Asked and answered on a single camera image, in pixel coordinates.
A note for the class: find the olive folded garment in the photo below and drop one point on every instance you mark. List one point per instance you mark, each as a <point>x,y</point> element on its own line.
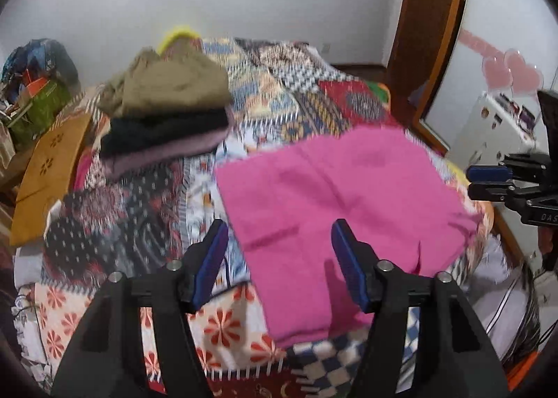
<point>170,83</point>

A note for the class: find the yellow pillow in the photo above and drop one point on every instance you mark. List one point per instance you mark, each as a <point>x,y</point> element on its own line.
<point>176,37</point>

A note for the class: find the black folded garment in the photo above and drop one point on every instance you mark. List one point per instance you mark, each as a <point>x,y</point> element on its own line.
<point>165,130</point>

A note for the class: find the mauve folded garment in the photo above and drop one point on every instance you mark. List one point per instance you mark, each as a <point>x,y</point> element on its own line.
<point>161,154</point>

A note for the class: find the green bag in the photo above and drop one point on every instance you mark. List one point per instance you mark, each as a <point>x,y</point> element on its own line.
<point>41,108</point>

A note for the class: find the pink heart decoration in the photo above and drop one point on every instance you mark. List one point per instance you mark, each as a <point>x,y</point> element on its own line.
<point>512,71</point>

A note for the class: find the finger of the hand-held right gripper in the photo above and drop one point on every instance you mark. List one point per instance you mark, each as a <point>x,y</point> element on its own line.
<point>490,191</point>
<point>488,172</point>

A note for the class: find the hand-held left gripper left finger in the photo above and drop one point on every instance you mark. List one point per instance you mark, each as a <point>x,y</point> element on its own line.
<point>208,259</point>

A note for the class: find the patchwork printed blanket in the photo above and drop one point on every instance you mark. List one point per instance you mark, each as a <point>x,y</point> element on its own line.
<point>209,223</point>

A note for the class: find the wooden door frame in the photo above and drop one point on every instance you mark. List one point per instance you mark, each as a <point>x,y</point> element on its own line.
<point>425,45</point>

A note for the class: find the wall socket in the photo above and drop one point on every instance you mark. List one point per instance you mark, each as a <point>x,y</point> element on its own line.
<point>325,48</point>

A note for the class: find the orange wooden board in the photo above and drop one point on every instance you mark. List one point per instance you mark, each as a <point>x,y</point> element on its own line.
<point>48,171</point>

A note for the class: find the white cabinet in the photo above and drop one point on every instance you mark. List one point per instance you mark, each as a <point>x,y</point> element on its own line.
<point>492,136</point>

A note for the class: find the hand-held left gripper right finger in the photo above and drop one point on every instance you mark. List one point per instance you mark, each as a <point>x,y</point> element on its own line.
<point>346,257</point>

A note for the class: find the pink pants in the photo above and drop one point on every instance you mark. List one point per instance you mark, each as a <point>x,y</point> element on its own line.
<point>344,223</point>

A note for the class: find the pile of clutter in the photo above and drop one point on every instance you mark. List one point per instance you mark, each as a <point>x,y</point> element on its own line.
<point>35,64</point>

